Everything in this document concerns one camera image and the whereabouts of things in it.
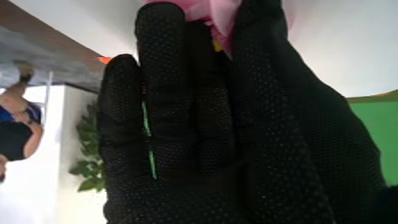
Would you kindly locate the person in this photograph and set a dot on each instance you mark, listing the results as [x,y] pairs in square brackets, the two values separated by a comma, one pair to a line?
[18,126]

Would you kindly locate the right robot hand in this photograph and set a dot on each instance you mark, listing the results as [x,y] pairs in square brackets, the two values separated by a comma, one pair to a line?
[236,140]

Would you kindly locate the white sheet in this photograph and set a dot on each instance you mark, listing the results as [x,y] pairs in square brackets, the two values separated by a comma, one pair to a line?
[348,43]

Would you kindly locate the green leafy plant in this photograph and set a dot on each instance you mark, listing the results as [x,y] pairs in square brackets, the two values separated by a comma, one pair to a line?
[89,150]

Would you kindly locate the pink flower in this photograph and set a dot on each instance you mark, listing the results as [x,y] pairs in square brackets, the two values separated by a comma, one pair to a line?
[206,10]

